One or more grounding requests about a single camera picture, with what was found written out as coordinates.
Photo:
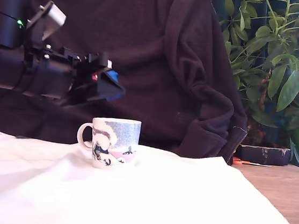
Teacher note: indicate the blue coffee capsule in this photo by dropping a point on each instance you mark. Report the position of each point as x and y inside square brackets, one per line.
[113, 75]

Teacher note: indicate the dark draped jacket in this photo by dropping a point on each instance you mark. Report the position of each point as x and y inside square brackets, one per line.
[158, 59]

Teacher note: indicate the white mug with cartoon print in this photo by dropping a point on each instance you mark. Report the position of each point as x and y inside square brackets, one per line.
[113, 145]

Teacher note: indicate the white table cloth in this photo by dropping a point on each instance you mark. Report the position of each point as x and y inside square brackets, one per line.
[128, 201]

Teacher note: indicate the dark rectangular planter box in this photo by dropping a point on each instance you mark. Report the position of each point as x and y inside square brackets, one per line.
[263, 155]

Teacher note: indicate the green leafy houseplant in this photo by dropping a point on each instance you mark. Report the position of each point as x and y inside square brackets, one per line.
[287, 84]

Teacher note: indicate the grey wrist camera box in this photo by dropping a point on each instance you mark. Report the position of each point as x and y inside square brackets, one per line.
[53, 17]

